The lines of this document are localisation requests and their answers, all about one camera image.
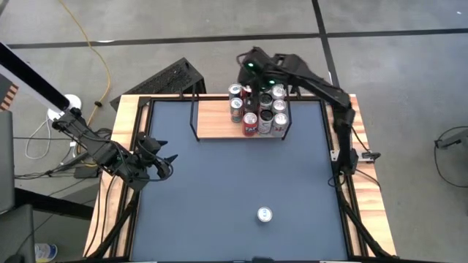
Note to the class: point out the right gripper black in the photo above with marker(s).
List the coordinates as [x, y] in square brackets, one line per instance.
[268, 83]

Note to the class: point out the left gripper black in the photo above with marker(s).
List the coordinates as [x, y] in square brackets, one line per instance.
[161, 166]

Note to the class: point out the blue silver Red Bull can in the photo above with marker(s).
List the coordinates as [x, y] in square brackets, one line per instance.
[237, 106]
[264, 215]
[235, 89]

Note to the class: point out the red Fanta strawberry can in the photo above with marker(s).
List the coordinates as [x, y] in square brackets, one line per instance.
[250, 123]
[246, 91]

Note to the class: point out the white Celsius Peach Vibe can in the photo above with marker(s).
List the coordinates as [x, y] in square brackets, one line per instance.
[265, 122]
[265, 100]

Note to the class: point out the silver Diet Coke can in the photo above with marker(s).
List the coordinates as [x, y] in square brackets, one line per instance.
[279, 106]
[278, 91]
[280, 122]

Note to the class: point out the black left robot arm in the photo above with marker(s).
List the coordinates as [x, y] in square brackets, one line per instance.
[98, 149]

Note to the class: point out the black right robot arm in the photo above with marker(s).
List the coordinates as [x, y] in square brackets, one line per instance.
[329, 91]

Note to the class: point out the black perforated metal stand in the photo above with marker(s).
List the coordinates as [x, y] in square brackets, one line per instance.
[172, 76]

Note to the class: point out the blue-grey table mat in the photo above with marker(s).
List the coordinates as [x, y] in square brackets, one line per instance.
[237, 182]

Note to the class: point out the black power brick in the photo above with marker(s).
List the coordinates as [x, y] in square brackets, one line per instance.
[87, 172]

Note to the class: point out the white round pole base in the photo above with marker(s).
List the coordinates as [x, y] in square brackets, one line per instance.
[75, 100]

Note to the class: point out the black base beam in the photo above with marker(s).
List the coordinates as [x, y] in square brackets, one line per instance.
[55, 204]

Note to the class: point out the black pole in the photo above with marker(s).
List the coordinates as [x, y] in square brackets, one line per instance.
[33, 78]

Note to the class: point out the white and blue tub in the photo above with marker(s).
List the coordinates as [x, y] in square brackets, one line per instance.
[45, 252]

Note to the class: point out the orange striped board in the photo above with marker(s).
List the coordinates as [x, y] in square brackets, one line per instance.
[9, 96]

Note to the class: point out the grey floor device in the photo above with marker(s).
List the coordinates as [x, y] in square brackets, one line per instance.
[455, 139]

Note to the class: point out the black table frame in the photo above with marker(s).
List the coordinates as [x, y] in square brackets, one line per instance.
[131, 219]

